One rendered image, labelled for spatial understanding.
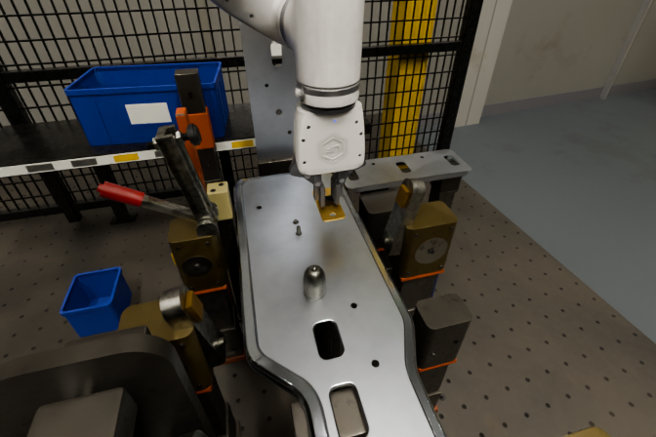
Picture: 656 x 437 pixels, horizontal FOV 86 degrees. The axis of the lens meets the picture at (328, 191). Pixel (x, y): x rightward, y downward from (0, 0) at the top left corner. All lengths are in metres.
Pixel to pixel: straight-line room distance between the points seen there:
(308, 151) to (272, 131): 0.31
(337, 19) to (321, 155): 0.18
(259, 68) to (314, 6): 0.34
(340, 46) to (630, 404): 0.84
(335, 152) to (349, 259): 0.18
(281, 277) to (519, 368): 0.55
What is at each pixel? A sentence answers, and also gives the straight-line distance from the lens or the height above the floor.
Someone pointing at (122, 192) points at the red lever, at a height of 1.14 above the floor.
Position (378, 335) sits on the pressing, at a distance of 0.49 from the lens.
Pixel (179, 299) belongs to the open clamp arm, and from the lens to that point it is 0.42.
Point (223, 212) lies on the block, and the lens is 0.65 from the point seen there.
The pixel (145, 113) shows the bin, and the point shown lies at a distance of 0.89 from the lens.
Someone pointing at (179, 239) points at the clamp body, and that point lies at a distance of 0.57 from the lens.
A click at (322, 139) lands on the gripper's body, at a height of 1.19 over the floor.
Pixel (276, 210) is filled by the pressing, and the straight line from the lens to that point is 0.67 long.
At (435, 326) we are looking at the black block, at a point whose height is 0.99.
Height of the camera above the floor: 1.42
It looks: 36 degrees down
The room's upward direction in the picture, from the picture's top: straight up
